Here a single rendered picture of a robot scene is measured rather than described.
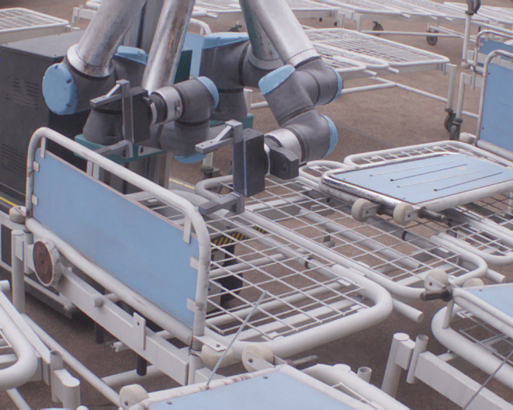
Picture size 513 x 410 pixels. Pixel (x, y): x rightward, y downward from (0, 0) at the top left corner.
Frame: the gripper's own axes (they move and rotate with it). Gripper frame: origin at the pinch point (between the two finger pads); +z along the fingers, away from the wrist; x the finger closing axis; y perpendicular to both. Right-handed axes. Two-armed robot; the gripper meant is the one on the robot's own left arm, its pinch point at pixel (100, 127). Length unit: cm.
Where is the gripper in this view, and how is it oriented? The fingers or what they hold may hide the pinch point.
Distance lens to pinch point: 231.2
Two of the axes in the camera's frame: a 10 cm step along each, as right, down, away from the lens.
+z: -7.5, 3.1, -5.9
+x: 0.2, 9.0, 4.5
